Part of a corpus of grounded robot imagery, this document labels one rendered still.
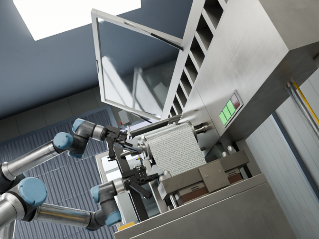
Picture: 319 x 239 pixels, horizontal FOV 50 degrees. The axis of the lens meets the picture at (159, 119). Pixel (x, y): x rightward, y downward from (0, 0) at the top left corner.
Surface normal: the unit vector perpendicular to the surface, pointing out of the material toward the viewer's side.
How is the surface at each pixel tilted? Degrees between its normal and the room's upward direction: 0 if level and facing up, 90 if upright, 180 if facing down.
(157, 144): 90
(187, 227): 90
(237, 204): 90
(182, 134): 90
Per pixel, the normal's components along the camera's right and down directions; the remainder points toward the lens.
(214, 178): 0.10, -0.38
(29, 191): 0.71, -0.53
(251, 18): -0.92, 0.31
